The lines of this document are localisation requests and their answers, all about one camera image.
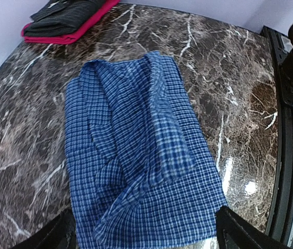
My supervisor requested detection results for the blue checked shirt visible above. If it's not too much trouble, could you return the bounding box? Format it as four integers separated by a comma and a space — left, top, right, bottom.
65, 51, 226, 248

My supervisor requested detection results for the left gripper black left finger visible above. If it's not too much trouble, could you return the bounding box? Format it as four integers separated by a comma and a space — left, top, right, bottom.
12, 209, 76, 249

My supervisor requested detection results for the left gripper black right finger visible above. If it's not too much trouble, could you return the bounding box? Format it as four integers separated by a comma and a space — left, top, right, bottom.
216, 206, 288, 248

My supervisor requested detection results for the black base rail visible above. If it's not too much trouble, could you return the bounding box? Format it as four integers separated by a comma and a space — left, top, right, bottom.
261, 26, 293, 248

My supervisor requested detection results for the red folded garment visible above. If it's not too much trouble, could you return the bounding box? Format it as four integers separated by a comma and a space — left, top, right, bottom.
21, 0, 119, 45

